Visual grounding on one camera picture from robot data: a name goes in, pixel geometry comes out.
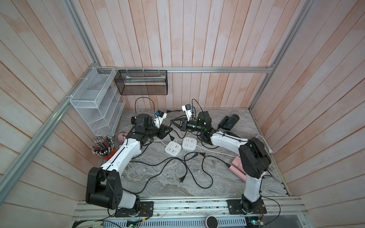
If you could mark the white power strip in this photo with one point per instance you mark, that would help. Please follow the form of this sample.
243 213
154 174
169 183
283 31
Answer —
189 144
173 148

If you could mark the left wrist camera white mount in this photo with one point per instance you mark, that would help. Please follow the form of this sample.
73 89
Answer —
159 117

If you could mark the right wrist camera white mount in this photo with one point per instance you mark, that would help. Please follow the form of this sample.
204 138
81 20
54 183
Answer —
188 109

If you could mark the pink hair dryer left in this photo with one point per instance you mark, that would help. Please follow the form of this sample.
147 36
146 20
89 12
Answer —
121 137

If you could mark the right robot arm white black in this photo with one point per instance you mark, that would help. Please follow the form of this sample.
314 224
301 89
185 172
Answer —
255 159

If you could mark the far white power strip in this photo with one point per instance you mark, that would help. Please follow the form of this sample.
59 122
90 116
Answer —
189 144

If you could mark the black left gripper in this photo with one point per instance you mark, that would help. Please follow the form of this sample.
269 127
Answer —
162 131

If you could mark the white wire shelf rack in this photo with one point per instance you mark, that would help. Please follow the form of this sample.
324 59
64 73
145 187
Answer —
97 100

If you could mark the dark green hair dryer copper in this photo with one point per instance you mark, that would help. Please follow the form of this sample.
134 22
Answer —
233 134

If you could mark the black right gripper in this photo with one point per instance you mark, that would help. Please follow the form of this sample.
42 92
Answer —
185 124

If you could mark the near white power strip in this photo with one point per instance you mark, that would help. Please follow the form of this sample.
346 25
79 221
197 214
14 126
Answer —
173 148

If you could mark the red cup of pencils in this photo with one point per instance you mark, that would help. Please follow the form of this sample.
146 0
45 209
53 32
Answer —
104 147

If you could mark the black round sensor puck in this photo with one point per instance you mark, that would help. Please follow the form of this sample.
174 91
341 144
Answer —
211 222

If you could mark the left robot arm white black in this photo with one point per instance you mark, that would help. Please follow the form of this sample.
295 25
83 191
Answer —
104 186

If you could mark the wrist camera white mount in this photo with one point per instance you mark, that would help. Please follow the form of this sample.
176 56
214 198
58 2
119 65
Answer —
159 117
188 109

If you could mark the pink folded hair dryer right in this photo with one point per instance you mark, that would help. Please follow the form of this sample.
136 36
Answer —
237 169

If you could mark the dark green folded hair dryer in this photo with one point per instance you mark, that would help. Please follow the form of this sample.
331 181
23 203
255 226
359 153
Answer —
228 122

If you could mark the black mesh wall basket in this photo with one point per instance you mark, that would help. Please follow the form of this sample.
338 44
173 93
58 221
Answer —
142 82

